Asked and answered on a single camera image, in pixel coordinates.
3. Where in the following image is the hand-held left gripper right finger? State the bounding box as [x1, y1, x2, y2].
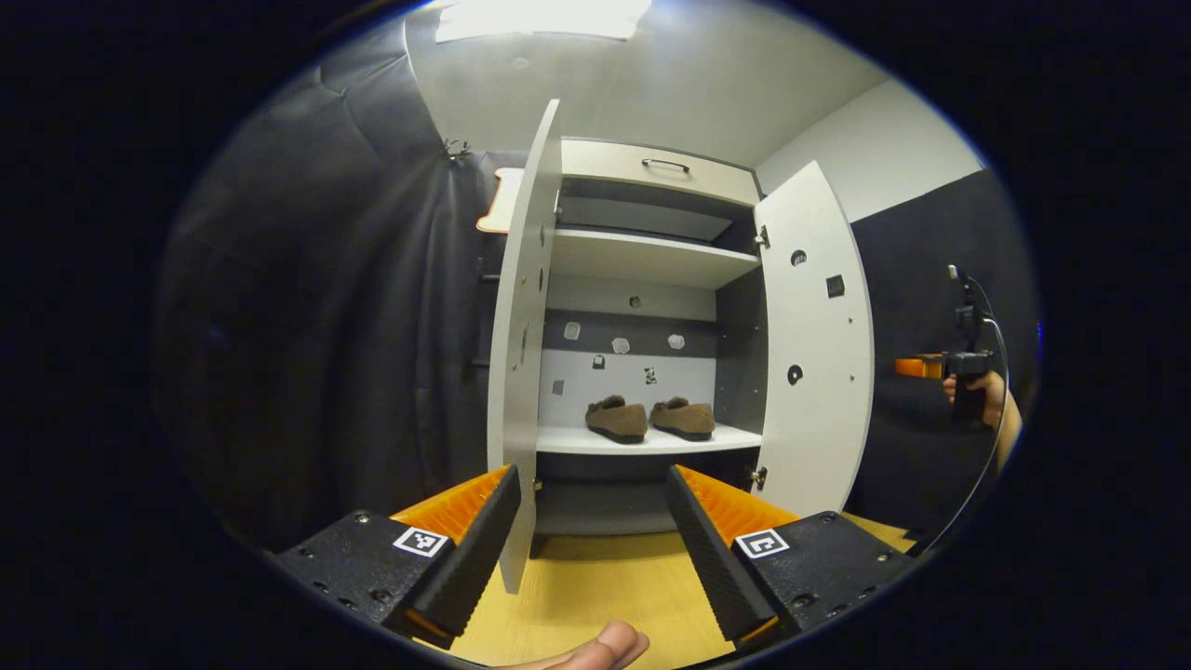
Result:
[665, 463, 917, 652]

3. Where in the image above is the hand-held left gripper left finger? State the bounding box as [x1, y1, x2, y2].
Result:
[270, 463, 522, 652]

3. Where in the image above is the white door with cat sticker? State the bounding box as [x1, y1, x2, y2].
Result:
[752, 160, 876, 520]

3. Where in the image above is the brown fuzzy shoe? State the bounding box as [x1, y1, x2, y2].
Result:
[584, 395, 649, 445]
[649, 396, 716, 442]

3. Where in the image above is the white door with phone sticker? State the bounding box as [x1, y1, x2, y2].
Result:
[487, 98, 564, 595]

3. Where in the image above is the white shoe cabinet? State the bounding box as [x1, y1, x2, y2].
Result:
[530, 137, 773, 559]

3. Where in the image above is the white cabinet shelf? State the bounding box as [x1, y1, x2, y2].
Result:
[551, 228, 762, 291]
[536, 423, 764, 457]

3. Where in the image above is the white cabinet drawer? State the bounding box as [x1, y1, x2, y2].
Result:
[561, 138, 762, 208]

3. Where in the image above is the ceiling light panel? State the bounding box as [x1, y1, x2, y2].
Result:
[435, 0, 652, 40]

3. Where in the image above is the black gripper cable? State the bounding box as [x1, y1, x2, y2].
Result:
[917, 316, 1010, 555]

